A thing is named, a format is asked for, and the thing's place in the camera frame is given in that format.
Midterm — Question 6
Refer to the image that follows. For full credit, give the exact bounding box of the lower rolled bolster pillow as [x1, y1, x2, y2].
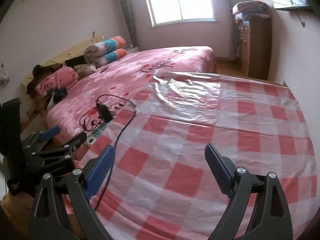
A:
[94, 48, 127, 68]

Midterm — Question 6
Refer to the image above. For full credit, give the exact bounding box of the wooden headboard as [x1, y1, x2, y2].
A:
[21, 35, 105, 92]

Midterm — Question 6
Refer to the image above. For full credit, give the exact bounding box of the folded blanket on cabinet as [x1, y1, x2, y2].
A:
[232, 1, 272, 23]

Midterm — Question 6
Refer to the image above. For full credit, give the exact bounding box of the white power strip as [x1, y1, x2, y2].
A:
[86, 122, 110, 147]

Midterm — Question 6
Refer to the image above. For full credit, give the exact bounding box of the pink pillow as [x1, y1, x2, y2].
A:
[35, 66, 78, 97]

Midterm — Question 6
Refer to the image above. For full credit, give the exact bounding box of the brown wooden cabinet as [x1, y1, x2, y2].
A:
[238, 17, 272, 80]

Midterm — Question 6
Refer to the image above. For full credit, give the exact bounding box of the black charger with cable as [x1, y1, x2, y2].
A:
[78, 94, 138, 212]

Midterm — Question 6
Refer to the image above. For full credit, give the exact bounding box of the red checkered plastic tablecloth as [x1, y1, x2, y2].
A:
[80, 73, 319, 239]

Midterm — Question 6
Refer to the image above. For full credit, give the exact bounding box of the rolled bolster pillow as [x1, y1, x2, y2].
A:
[94, 48, 127, 68]
[84, 36, 125, 63]

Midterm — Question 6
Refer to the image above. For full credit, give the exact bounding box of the window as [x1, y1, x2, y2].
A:
[146, 0, 214, 27]

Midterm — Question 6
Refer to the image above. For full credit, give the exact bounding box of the upper rolled bolster pillow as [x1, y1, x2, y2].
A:
[84, 36, 125, 63]

